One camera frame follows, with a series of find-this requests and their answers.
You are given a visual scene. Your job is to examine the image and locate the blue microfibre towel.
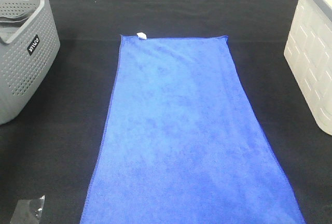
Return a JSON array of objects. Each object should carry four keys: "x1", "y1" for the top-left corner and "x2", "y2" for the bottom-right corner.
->
[{"x1": 80, "y1": 36, "x2": 305, "y2": 223}]

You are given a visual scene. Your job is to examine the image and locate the grey perforated plastic basket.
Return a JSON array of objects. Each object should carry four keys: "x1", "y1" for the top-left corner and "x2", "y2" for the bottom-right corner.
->
[{"x1": 1, "y1": 0, "x2": 60, "y2": 124}]

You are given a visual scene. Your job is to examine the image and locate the white plastic storage bin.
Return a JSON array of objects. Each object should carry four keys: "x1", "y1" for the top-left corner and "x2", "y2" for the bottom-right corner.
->
[{"x1": 284, "y1": 0, "x2": 331, "y2": 134}]

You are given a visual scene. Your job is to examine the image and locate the grey cloth in basket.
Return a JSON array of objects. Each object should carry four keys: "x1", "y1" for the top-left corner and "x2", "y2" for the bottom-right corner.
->
[{"x1": 1, "y1": 12, "x2": 31, "y2": 42}]

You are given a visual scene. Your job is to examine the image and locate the clear tape strip left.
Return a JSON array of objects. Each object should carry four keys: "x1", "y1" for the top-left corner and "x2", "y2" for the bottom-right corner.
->
[{"x1": 10, "y1": 195, "x2": 45, "y2": 224}]

